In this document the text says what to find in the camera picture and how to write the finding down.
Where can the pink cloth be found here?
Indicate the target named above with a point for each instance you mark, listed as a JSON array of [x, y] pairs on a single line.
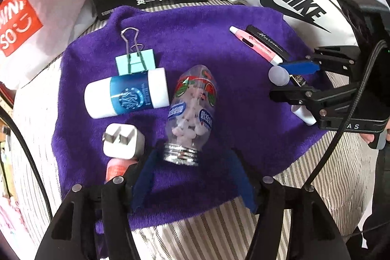
[[12, 223]]

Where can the pink round tube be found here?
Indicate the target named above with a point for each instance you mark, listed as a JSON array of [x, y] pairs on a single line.
[[117, 170]]

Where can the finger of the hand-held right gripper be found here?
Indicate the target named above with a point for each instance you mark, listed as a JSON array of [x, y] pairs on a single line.
[[304, 95], [300, 67]]

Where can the person's right hand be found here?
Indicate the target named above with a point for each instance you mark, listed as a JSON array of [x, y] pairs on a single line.
[[379, 136]]

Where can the pink and white pen tube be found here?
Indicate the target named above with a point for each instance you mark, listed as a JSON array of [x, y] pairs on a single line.
[[259, 45]]

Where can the white and blue cylinder container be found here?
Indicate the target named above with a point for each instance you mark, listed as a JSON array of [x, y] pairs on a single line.
[[128, 94]]

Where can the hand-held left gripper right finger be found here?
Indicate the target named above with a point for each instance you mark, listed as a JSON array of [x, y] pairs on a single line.
[[243, 180]]

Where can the white shopping bag orange logo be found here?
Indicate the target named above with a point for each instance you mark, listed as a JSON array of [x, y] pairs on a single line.
[[45, 19]]

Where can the black and gold tube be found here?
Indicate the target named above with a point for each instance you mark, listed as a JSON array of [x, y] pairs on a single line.
[[296, 79]]

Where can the white charger plug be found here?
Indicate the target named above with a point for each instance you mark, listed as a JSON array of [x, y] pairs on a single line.
[[123, 141]]

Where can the white tube round cap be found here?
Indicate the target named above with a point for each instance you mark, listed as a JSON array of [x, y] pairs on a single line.
[[278, 74]]

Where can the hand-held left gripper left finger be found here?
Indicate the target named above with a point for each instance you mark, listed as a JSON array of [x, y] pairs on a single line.
[[143, 183]]

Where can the clear candy bottle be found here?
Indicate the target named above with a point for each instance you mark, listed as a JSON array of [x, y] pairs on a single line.
[[192, 113]]

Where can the teal binder clip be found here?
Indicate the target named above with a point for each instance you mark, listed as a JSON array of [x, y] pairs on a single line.
[[134, 63]]

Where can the black flat stick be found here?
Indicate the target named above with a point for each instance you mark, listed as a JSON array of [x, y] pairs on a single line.
[[268, 42]]

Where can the purple towel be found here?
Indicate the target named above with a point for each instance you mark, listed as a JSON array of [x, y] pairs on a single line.
[[213, 43]]

